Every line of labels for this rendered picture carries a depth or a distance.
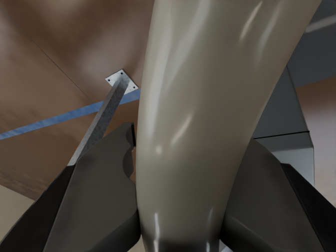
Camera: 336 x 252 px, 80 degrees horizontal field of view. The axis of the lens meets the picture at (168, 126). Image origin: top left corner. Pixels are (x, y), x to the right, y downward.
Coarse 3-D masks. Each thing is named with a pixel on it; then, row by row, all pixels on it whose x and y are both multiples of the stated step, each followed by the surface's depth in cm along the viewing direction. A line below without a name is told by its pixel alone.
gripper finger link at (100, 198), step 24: (96, 144) 10; (120, 144) 10; (96, 168) 8; (120, 168) 8; (72, 192) 7; (96, 192) 7; (120, 192) 7; (72, 216) 6; (96, 216) 6; (120, 216) 6; (48, 240) 6; (72, 240) 6; (96, 240) 6; (120, 240) 6
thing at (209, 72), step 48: (192, 0) 3; (240, 0) 3; (288, 0) 3; (192, 48) 3; (240, 48) 3; (288, 48) 3; (144, 96) 4; (192, 96) 4; (240, 96) 4; (144, 144) 5; (192, 144) 4; (240, 144) 4; (144, 192) 5; (192, 192) 5; (144, 240) 7; (192, 240) 6
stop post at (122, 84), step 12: (120, 72) 156; (120, 84) 157; (132, 84) 163; (108, 96) 150; (120, 96) 154; (108, 108) 141; (96, 120) 133; (108, 120) 139; (96, 132) 128; (84, 144) 120; (72, 156) 119
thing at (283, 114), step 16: (288, 80) 77; (272, 96) 75; (288, 96) 72; (272, 112) 71; (288, 112) 68; (256, 128) 70; (272, 128) 67; (288, 128) 64; (304, 128) 62; (272, 144) 63; (288, 144) 61; (304, 144) 58; (288, 160) 63; (304, 160) 62; (304, 176) 68
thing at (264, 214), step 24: (240, 168) 8; (264, 168) 8; (240, 192) 7; (264, 192) 7; (288, 192) 7; (240, 216) 6; (264, 216) 6; (288, 216) 6; (240, 240) 6; (264, 240) 6; (288, 240) 6; (312, 240) 6
